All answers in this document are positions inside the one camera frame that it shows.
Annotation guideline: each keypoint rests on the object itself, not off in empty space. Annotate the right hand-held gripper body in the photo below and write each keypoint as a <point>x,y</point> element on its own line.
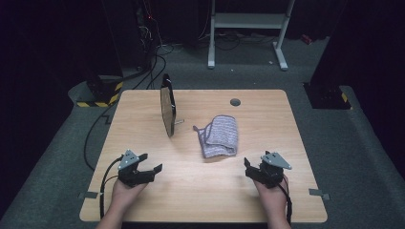
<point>270,173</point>

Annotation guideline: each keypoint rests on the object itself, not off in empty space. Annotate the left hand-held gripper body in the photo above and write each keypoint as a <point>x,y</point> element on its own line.
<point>127,175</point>

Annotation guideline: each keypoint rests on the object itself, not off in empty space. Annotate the purple white fluffy cloth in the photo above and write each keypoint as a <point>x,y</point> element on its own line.
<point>219,136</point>

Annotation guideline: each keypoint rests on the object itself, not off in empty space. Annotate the person's left hand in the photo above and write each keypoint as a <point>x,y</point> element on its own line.
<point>125,195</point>

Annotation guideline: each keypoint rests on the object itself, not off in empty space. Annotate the person's right hand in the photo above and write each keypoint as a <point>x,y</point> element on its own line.
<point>275,200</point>

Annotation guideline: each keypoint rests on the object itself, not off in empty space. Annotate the grey tape piece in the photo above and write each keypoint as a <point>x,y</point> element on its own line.
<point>318,192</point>
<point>89,195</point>

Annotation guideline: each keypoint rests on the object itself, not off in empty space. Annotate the black yellow striped stand base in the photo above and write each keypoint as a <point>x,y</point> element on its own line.
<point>328,98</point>
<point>102,95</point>

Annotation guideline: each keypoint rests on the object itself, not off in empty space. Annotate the small red object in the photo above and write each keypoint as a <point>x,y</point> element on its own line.
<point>306,39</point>

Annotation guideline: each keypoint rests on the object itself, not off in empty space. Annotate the white metal stand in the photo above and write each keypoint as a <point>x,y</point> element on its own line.
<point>248,20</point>

